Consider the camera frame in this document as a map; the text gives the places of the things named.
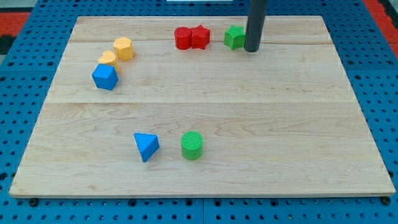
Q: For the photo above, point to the blue cube block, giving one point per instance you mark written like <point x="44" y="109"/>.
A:
<point x="105" y="77"/>

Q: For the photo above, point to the red star block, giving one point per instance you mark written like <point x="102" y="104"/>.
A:
<point x="200" y="37"/>

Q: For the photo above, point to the green cylinder block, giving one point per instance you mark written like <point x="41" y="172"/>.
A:
<point x="192" y="145"/>

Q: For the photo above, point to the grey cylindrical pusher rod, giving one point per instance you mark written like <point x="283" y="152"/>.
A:
<point x="254" y="26"/>

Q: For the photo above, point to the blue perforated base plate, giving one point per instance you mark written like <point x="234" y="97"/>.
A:
<point x="27" y="71"/>

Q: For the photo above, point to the green star block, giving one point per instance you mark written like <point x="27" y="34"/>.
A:
<point x="234" y="37"/>

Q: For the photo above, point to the red cylinder block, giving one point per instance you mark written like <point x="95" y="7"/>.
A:
<point x="183" y="38"/>

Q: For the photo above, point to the light wooden board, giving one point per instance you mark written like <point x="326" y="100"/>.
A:
<point x="281" y="122"/>

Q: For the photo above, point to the yellow hexagon block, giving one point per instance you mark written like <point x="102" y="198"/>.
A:
<point x="124" y="48"/>

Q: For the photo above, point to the blue triangle block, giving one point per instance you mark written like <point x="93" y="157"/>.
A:
<point x="147" y="145"/>

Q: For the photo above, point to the yellow heart block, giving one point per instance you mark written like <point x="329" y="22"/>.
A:
<point x="109" y="58"/>

